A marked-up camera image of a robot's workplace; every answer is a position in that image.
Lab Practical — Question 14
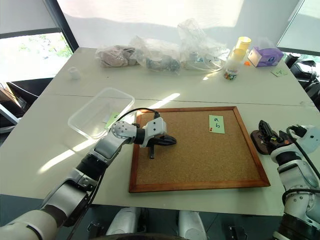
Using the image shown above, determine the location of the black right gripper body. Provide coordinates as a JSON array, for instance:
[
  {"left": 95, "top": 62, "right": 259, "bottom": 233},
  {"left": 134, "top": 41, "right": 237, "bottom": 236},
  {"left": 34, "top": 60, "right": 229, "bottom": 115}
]
[{"left": 270, "top": 129, "right": 293, "bottom": 150}]

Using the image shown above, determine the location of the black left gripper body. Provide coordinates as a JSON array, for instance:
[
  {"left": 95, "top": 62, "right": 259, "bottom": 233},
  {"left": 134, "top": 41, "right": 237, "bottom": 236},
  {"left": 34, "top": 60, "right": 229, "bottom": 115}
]
[{"left": 147, "top": 134, "right": 168, "bottom": 160}]

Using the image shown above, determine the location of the dark brown oval tray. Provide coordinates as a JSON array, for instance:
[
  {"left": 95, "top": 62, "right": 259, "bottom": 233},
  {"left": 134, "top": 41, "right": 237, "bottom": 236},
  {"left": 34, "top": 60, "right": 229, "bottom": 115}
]
[{"left": 250, "top": 129, "right": 278, "bottom": 155}]

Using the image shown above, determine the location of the green note with handwriting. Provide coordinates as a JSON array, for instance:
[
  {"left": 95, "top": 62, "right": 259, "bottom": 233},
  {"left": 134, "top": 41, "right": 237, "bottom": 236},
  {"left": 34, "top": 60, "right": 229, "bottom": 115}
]
[
  {"left": 270, "top": 68, "right": 289, "bottom": 78},
  {"left": 208, "top": 114, "right": 227, "bottom": 135},
  {"left": 102, "top": 111, "right": 120, "bottom": 129}
]

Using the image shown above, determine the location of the clear jar of coloured pushpins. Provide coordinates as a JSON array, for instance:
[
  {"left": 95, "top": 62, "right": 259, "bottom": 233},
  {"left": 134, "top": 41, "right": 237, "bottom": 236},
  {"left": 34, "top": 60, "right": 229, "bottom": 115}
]
[{"left": 223, "top": 59, "right": 240, "bottom": 82}]

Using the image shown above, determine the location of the clear plastic box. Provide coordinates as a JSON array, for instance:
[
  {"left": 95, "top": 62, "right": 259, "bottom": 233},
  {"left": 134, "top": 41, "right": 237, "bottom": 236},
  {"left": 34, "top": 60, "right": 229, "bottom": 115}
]
[{"left": 67, "top": 87, "right": 136, "bottom": 140}]

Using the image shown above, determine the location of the purple tissue box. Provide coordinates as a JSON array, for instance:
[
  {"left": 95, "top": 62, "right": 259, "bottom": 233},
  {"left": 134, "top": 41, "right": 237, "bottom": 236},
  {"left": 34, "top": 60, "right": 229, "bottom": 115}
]
[{"left": 247, "top": 45, "right": 285, "bottom": 69}]

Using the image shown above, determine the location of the wood framed cork board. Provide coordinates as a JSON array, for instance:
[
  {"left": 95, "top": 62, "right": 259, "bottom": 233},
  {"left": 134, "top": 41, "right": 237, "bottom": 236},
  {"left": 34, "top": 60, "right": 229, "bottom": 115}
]
[{"left": 128, "top": 106, "right": 272, "bottom": 194}]

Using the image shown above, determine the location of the black chair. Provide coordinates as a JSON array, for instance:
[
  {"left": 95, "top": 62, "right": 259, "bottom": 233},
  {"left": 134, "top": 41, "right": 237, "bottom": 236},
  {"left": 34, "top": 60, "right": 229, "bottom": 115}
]
[{"left": 284, "top": 51, "right": 320, "bottom": 112}]

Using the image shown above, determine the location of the short yellow cup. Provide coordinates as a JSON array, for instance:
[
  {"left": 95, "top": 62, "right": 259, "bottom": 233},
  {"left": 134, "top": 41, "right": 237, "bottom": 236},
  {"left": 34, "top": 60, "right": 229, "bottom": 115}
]
[{"left": 231, "top": 48, "right": 247, "bottom": 63}]

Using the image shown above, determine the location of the plastic bag with grey items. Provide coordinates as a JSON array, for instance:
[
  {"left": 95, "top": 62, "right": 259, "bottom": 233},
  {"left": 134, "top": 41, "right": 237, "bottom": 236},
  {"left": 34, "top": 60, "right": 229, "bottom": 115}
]
[{"left": 129, "top": 35, "right": 183, "bottom": 77}]

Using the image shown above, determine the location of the white robot leg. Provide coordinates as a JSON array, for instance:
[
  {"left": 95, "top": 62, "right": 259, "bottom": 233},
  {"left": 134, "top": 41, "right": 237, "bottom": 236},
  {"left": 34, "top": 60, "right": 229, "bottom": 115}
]
[
  {"left": 105, "top": 206, "right": 142, "bottom": 236},
  {"left": 177, "top": 209, "right": 208, "bottom": 240}
]

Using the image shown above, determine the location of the tall yellow cup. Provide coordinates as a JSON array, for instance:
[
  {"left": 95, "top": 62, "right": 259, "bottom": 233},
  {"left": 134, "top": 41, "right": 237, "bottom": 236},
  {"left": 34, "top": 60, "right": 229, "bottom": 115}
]
[{"left": 235, "top": 36, "right": 252, "bottom": 55}]

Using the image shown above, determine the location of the plastic bag with pink cloth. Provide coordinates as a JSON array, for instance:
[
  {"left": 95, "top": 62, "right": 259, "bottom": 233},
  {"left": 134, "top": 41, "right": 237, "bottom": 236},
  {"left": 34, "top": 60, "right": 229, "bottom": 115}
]
[{"left": 95, "top": 44, "right": 141, "bottom": 69}]

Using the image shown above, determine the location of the plastic bag with white items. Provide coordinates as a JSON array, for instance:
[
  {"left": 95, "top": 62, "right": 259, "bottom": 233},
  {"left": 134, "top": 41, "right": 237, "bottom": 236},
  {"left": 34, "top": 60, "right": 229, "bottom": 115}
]
[{"left": 176, "top": 17, "right": 230, "bottom": 74}]

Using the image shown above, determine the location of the small white jar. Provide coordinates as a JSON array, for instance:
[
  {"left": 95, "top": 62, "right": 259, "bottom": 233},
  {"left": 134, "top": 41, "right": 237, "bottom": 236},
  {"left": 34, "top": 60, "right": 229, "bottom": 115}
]
[{"left": 67, "top": 66, "right": 82, "bottom": 81}]

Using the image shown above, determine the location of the dark furniture by window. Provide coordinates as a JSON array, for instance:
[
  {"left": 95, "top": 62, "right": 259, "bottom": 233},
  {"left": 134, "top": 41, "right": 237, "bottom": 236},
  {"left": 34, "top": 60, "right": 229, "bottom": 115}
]
[{"left": 0, "top": 77, "right": 54, "bottom": 135}]

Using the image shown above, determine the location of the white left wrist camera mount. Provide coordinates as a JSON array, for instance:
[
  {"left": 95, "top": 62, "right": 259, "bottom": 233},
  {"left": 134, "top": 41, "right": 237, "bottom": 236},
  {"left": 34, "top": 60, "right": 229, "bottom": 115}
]
[{"left": 140, "top": 118, "right": 168, "bottom": 148}]

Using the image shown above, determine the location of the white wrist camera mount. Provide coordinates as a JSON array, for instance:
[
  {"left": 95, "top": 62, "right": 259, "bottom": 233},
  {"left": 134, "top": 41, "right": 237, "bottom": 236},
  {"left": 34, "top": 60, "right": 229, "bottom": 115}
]
[
  {"left": 287, "top": 124, "right": 320, "bottom": 155},
  {"left": 140, "top": 118, "right": 168, "bottom": 148}
]

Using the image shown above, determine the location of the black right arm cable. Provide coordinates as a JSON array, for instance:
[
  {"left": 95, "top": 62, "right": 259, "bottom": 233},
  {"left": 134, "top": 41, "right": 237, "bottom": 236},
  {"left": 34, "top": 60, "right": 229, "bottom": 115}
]
[{"left": 281, "top": 124, "right": 320, "bottom": 205}]

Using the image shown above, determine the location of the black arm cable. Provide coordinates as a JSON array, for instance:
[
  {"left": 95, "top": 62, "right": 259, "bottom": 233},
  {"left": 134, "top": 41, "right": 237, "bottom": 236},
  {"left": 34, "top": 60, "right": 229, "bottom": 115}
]
[
  {"left": 281, "top": 124, "right": 320, "bottom": 205},
  {"left": 71, "top": 107, "right": 161, "bottom": 235}
]

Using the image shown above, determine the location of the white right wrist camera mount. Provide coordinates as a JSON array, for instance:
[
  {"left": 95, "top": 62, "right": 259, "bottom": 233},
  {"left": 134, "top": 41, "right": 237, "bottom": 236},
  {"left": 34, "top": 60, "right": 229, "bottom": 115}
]
[{"left": 287, "top": 124, "right": 320, "bottom": 155}]

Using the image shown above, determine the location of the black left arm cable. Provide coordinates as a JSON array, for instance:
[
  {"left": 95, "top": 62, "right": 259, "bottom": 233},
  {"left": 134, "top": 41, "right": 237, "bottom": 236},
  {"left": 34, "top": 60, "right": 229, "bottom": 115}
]
[{"left": 71, "top": 107, "right": 161, "bottom": 235}]

